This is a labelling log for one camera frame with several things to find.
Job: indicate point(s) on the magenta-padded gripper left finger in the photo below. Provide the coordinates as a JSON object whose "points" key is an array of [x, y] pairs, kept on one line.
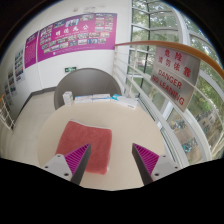
{"points": [[74, 160]]}

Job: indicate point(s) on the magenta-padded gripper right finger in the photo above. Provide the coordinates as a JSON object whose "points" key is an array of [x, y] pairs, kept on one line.
{"points": [[147, 160]]}

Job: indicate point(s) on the pink terry towel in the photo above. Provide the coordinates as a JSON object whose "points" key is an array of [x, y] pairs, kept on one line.
{"points": [[86, 140]]}

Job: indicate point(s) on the long flat white box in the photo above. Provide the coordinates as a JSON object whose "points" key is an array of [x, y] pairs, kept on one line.
{"points": [[83, 99], [101, 97]]}

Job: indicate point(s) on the small upright white box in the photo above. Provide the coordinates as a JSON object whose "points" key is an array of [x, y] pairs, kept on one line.
{"points": [[67, 98]]}

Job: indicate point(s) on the long white box, blue end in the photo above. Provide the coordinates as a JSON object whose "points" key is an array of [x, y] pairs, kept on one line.
{"points": [[125, 101]]}

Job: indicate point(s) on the grey round-backed chair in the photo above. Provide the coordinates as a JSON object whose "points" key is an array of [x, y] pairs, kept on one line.
{"points": [[86, 81]]}

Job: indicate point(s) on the short white stair railing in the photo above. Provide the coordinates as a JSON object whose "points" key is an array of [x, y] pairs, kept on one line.
{"points": [[6, 115]]}

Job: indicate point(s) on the metal warning sign, red letters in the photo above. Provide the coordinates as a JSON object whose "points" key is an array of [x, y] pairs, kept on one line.
{"points": [[175, 78]]}

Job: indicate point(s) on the green exit sign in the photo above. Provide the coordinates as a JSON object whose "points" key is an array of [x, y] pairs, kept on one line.
{"points": [[70, 69]]}

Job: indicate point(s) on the white railing with orange handrail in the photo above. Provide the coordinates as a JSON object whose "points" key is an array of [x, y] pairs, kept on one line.
{"points": [[166, 46]]}

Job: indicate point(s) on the narrow magenta text poster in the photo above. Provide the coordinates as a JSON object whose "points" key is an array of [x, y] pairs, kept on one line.
{"points": [[30, 50]]}

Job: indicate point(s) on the large magenta photo poster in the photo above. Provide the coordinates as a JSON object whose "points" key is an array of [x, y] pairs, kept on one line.
{"points": [[76, 36]]}

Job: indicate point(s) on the white photo wall poster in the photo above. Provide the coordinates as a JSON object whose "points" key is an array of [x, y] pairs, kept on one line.
{"points": [[19, 65], [11, 80]]}

